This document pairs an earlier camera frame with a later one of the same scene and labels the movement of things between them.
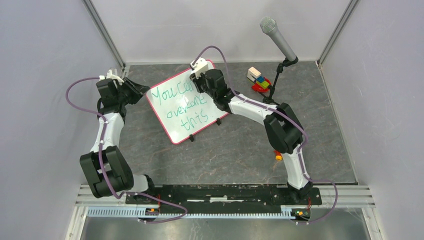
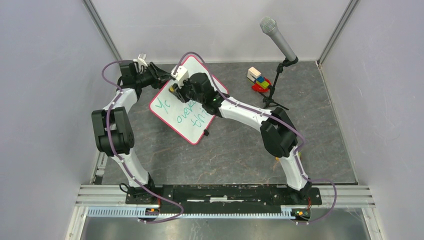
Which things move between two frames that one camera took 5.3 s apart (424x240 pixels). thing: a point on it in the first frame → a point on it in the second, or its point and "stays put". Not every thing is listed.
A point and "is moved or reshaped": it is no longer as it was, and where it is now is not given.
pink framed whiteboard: (181, 109) is moved or reshaped
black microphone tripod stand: (287, 62) stays put
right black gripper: (196, 81) → (179, 91)
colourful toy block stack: (261, 84) stays put
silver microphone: (269, 26) stays put
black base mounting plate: (226, 196) stays put
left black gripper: (137, 90) → (159, 77)
